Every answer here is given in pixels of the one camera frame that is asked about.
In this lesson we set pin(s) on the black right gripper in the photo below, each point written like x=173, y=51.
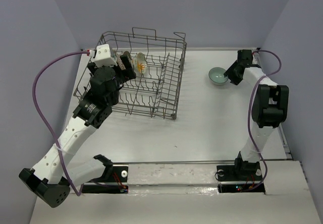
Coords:
x=229, y=73

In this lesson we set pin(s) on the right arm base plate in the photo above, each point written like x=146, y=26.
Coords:
x=239, y=181

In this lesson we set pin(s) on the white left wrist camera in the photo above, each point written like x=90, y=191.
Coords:
x=102, y=56

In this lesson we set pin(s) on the grey wire dish rack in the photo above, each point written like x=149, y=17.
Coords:
x=156, y=93

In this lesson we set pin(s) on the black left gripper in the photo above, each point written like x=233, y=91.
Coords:
x=129, y=74

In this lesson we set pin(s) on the leaf flower pattern bowl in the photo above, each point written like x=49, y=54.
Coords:
x=139, y=63

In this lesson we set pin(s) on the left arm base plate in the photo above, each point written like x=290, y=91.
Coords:
x=114, y=183

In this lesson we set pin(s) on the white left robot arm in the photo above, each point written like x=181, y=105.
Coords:
x=49, y=179

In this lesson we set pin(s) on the red patterned bowl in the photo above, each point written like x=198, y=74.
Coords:
x=124, y=60

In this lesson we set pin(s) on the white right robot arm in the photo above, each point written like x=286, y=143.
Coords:
x=268, y=108

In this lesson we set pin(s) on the teal green bowl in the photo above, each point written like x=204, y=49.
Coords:
x=217, y=77

